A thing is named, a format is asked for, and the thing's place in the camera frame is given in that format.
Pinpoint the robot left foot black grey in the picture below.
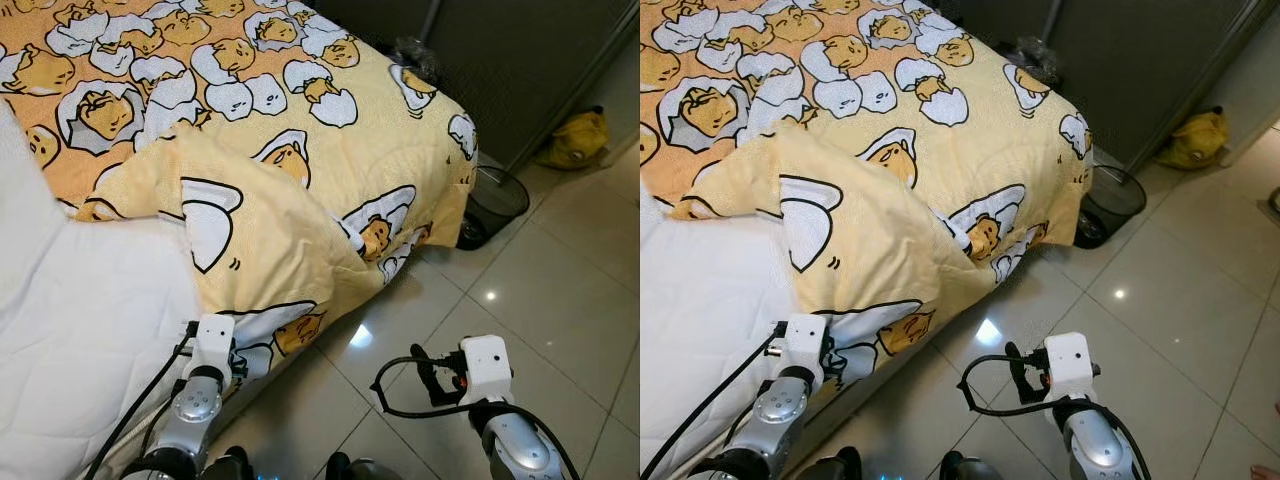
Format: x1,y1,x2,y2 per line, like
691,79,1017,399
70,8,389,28
205,447,253,480
808,447,863,480

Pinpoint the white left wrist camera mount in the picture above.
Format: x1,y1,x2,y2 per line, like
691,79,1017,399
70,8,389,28
193,314,237,389
783,314,829,389

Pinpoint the yellow plastic bag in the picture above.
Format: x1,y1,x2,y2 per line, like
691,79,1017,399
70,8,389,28
1155,107,1231,171
537,107,611,171

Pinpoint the yellow cartoon egg print duvet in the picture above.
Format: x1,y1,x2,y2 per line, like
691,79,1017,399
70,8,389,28
640,0,1093,391
0,0,479,386

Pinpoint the crumpled clear plastic bag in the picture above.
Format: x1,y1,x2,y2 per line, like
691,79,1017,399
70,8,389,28
392,35,443,89
1010,35,1061,89

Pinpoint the black mesh waste bin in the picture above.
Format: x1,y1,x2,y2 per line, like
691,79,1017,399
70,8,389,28
455,165,531,251
1073,163,1148,249

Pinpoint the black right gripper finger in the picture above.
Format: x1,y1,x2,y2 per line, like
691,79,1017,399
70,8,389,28
1003,342,1031,401
410,343,441,404

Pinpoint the robot foot black grey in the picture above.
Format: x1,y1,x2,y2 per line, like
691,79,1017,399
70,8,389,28
938,452,1013,480
325,453,401,480
808,447,863,480
205,447,253,480

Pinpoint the white quilted mattress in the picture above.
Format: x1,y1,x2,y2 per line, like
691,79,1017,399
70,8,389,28
640,185,831,480
0,100,251,480

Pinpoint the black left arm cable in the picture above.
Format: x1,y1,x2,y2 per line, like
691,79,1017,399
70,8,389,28
642,322,787,480
85,322,199,480

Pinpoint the dark grey wardrobe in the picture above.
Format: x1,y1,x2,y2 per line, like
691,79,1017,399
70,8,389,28
305,0,641,173
940,0,1280,171

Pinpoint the robot right foot black grey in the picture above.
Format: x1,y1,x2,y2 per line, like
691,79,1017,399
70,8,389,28
325,453,401,480
938,452,1013,480

